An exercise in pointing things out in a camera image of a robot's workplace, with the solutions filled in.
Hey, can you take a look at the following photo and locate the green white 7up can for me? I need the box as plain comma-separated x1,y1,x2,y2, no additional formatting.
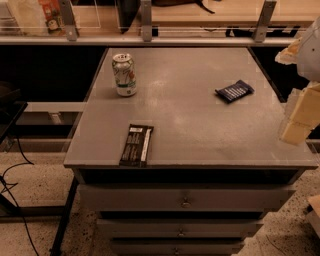
112,53,137,97

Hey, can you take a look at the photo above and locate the dark blue rxbar wrapper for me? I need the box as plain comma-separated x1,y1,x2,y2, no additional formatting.
215,80,254,104

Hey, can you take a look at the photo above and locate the black side table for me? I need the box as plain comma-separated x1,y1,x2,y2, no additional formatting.
0,81,27,143

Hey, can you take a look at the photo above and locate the drawer with knob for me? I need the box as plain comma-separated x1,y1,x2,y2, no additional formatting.
111,239,244,256
97,219,263,239
79,184,294,212

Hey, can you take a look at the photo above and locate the black snack bar wrapper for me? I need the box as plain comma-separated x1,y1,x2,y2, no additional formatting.
119,124,154,168

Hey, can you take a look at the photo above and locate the grey drawer cabinet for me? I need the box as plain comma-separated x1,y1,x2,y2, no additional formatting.
65,48,316,246

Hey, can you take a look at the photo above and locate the middle drawer with knob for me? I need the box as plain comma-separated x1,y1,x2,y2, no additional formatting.
97,219,263,239

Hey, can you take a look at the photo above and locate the dark bag on shelf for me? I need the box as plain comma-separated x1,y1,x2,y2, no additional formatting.
115,0,214,34

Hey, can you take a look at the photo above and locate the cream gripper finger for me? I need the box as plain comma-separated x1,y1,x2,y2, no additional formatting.
275,38,302,65
279,82,320,145

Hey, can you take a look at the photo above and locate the red printed snack bag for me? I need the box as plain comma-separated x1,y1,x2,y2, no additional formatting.
38,0,63,33

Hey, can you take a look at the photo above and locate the top drawer with knob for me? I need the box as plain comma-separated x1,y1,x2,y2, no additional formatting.
79,184,294,212

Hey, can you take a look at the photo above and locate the metal shelf rail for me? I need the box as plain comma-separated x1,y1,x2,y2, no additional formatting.
0,0,301,47

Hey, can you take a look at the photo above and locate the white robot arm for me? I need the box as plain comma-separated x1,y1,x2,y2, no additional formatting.
275,17,320,145

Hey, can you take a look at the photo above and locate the black floor cable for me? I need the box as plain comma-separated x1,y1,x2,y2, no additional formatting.
0,134,41,256

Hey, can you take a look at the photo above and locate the bottom drawer with knob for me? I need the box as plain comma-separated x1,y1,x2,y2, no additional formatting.
111,239,244,256

